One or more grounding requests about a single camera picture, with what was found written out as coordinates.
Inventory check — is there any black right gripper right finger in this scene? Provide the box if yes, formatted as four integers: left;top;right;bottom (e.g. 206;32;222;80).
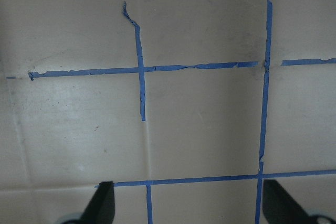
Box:
262;179;316;224

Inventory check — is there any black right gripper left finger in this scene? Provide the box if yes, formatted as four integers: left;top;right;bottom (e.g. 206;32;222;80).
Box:
81;181;115;224

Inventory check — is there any brown paper table cover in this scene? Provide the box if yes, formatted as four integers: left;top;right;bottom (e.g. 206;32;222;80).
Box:
1;0;335;223

